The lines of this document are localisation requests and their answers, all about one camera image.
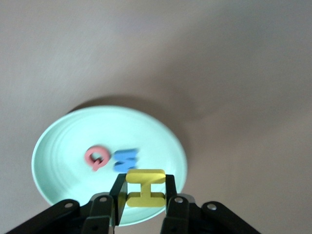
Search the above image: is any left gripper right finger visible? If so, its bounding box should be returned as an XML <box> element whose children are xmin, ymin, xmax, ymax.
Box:
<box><xmin>159</xmin><ymin>174</ymin><xmax>261</xmax><ymax>234</ymax></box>

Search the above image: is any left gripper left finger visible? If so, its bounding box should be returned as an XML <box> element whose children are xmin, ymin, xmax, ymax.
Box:
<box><xmin>6</xmin><ymin>173</ymin><xmax>127</xmax><ymax>234</ymax></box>

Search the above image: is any yellow foam letter H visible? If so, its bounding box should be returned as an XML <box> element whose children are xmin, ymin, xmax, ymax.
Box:
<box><xmin>125</xmin><ymin>169</ymin><xmax>167</xmax><ymax>208</ymax></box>

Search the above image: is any blue foam capital M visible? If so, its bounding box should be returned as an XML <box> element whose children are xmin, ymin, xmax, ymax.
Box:
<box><xmin>113</xmin><ymin>148</ymin><xmax>139</xmax><ymax>173</ymax></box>

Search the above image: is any pink foam letter Q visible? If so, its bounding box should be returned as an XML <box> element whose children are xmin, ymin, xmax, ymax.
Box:
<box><xmin>84</xmin><ymin>145</ymin><xmax>109</xmax><ymax>172</ymax></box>

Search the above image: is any light green round plate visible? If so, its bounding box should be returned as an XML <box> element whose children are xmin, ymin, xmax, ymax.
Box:
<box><xmin>31</xmin><ymin>104</ymin><xmax>189</xmax><ymax>227</ymax></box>

